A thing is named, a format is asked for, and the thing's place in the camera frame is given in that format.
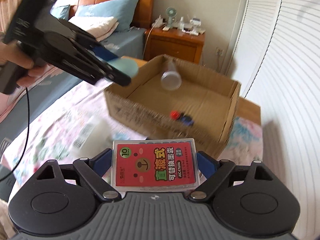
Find small blue pillow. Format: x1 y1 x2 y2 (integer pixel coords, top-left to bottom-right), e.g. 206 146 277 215
50 5 71 20

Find black toy train block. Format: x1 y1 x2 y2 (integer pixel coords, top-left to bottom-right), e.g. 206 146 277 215
170 111 194 126

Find wooden nightstand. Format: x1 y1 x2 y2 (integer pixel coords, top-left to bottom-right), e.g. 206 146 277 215
143 28 206 63

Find small clear spray bottle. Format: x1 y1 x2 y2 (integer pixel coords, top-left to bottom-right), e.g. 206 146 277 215
178 16 184 31

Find white louvered wardrobe door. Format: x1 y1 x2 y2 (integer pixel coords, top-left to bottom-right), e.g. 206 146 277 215
229 0 319 239

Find white phone stand gadget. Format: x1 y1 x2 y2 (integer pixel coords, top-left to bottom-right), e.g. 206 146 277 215
182 18 206 36

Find person's left hand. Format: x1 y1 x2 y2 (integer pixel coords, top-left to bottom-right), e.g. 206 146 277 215
1 32 53 87

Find small green desk fan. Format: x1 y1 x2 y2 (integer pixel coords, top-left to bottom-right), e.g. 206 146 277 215
163 7 177 31

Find white wall socket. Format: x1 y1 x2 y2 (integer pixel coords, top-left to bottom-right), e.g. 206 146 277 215
215 47 224 57

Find clear plastic cup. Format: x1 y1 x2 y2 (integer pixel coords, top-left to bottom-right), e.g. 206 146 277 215
161 60 182 91

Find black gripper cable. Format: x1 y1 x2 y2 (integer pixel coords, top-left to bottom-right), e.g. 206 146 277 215
0 87 30 183

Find brown cardboard box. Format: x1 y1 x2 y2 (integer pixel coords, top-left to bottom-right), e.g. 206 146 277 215
104 55 241 159

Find pale green round object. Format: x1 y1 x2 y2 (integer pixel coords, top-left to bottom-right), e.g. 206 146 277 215
107 57 139 77

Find white charger with cable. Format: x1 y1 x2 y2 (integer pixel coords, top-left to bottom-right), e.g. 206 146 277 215
152 15 165 28

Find large blue pillow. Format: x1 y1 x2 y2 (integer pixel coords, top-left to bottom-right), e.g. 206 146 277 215
75 0 139 32

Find red refill box clear case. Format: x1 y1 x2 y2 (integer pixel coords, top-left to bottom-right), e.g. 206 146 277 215
111 138 200 192

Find pink folded quilt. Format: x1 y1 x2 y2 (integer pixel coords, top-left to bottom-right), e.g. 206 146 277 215
69 16 119 42

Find white plastic square container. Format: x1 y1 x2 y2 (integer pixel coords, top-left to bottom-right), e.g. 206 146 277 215
70 116 113 159

